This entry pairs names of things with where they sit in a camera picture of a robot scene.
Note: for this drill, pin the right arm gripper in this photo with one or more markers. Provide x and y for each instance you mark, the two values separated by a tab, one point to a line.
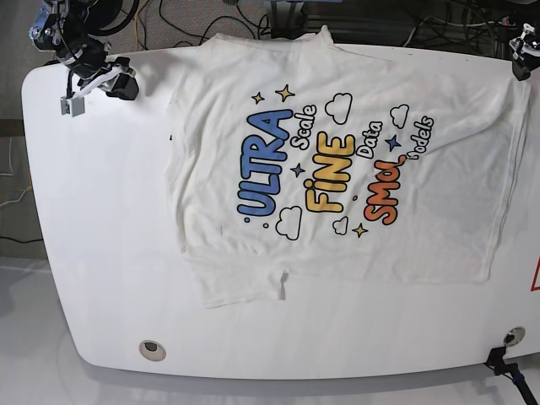
116	80

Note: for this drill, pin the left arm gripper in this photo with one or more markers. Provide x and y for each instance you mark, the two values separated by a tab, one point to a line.
525	52

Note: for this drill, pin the white printed T-shirt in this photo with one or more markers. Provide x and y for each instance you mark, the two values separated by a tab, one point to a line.
302	159

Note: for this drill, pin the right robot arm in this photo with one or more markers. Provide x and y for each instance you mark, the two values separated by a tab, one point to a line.
72	31

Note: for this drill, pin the red white warning sticker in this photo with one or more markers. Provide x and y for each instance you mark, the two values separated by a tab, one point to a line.
535	286

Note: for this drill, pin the left table cable grommet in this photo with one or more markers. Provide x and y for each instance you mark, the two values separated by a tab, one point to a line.
152	351

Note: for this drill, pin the table cable grommet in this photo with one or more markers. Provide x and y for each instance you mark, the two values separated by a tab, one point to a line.
152	351
514	336

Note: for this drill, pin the right table cable grommet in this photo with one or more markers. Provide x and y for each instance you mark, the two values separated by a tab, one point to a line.
514	336

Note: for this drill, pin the black clamp with cable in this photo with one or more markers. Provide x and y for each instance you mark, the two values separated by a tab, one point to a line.
497	364

